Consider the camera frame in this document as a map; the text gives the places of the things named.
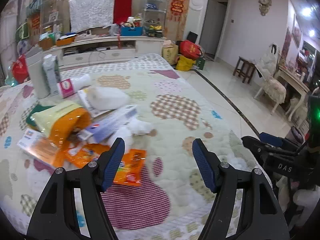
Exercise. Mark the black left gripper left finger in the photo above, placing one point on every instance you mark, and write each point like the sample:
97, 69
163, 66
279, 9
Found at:
71, 206

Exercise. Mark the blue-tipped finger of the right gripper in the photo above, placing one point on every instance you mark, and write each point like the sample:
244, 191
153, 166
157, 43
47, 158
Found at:
270, 139

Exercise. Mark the white small medicine box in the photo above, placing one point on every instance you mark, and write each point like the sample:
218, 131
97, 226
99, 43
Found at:
40, 147

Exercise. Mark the orange snack wrapper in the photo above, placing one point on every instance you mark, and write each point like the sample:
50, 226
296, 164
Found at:
129, 169

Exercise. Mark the orange yellow plastic bag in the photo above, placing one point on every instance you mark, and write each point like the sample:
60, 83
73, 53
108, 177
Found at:
60, 121

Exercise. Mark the blue white toothpaste box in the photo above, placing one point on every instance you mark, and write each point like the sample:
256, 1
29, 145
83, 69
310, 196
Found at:
104, 128

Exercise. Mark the green yellow scouring sponge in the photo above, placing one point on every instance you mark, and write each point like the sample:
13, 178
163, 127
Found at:
31, 118

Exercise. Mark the white sponge block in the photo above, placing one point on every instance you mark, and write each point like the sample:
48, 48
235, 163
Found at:
106, 98

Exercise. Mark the white blue yellow box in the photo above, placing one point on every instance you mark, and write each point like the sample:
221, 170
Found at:
85, 102

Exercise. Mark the white gloved right hand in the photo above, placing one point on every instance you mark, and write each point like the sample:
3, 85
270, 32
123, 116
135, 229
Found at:
304, 197

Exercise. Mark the white upholstered chair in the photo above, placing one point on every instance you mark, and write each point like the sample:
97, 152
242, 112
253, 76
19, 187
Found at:
266, 67

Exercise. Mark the cream side table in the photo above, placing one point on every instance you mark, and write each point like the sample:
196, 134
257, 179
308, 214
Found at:
300, 87

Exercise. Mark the dark wooden stool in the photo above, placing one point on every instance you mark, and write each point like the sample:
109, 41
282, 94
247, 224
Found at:
245, 69

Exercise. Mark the patterned quilted blanket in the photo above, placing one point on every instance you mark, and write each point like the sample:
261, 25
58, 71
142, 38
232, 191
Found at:
172, 201

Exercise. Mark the yellow bag on floor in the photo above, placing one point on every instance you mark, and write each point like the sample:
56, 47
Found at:
184, 64

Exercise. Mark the red gift bag on floor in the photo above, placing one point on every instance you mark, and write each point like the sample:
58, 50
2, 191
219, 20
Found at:
190, 50

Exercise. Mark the white bottle pink label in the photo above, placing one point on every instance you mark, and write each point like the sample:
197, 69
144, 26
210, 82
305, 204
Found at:
70, 86

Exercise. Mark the grey thermos flask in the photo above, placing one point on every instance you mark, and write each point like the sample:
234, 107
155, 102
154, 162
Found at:
38, 79

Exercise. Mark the yellow cardboard box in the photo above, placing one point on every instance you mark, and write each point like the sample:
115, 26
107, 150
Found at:
170, 54

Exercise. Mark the red bag left background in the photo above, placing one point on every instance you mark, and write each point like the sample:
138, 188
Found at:
19, 70

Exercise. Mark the green white milk carton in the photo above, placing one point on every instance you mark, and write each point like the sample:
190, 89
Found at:
52, 72

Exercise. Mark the white tv cabinet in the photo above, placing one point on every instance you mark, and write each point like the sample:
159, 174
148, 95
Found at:
101, 50

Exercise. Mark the red chinese knot decoration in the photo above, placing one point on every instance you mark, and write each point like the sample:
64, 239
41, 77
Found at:
176, 8

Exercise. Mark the orange tray on cabinet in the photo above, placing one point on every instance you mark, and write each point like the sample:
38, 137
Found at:
65, 41

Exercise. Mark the blue storage basket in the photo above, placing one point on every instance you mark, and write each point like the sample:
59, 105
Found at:
128, 31

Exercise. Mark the red cloth behind tv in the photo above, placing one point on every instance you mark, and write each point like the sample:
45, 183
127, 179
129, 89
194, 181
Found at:
122, 11

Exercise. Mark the tv with white cover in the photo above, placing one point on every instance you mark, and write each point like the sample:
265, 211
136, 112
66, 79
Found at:
88, 14

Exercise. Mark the ornate wall clock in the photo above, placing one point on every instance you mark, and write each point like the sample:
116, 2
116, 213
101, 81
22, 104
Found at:
264, 6

